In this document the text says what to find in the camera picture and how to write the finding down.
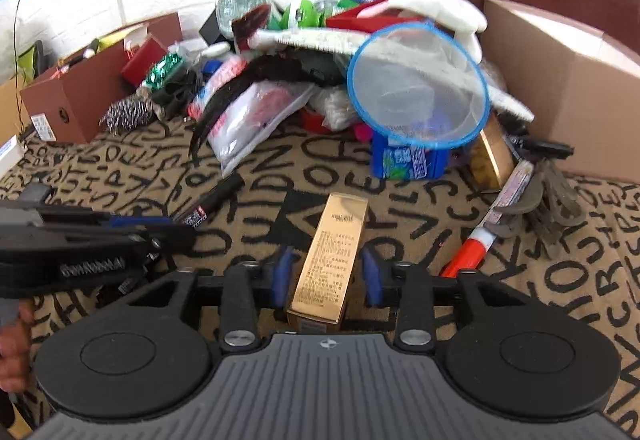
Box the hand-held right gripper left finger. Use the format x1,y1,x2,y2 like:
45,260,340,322
120,246,297,354

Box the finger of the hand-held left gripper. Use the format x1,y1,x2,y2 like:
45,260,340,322
65,224,197,267
65,208,176,230

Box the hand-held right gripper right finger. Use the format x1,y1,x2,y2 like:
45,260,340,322
361,247,533,354

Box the gold carton box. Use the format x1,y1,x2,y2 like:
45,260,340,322
284,192,371,337

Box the dark brown box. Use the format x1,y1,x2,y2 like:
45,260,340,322
20,12,183,144

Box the person's left hand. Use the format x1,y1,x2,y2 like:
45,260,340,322
0,304,35,394

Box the black marker pen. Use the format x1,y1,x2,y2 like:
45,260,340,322
174,174,246,227

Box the red white tube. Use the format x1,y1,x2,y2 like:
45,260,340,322
439,159,535,279

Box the letter printed blanket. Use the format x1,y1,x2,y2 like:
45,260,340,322
0,110,640,431

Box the blue green packet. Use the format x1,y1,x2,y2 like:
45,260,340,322
371,130,451,181

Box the white blue carton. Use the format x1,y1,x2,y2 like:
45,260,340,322
0,135,27,177

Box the clear plastic bag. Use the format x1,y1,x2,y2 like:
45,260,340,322
207,82,315,178

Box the green glitter packet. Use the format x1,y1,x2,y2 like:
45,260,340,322
139,52,187,93

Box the small dark red box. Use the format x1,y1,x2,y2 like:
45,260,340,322
121,37,170,88

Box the red white patterned packet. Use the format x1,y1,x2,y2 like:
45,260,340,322
189,56,248,118

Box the short gold box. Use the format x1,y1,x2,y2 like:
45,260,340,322
469,112,517,192

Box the pale beaded bag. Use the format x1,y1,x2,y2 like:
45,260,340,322
312,87,361,131

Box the plain cardboard box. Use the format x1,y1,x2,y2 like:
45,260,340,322
0,75,32,141

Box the grey work gloves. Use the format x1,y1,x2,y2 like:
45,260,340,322
517,164,587,261

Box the yellow green bag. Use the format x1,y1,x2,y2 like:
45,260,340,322
16,40,41,82

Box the dark furry strip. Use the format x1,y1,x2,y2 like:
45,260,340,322
189,54,346,156

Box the small black box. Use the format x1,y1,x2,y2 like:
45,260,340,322
199,10,236,46

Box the black plastic clip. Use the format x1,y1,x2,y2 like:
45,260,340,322
502,134,575,160

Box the white fleece insole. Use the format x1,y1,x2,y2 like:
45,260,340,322
249,27,366,56
480,82,537,123

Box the red black bristle brush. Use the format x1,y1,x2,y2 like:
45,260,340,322
231,4,273,52

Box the crinkled clear wrapper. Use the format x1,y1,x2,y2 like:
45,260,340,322
215,0,273,23

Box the bright red box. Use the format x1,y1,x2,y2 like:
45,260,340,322
325,0,406,35

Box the green plastic item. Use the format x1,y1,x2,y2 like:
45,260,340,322
277,0,323,30

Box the large cardboard box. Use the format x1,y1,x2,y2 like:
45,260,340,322
481,0,640,184

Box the white cloth glove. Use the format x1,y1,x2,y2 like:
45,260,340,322
387,0,488,63

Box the black strap bundle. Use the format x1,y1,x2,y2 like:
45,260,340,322
150,70,198,121

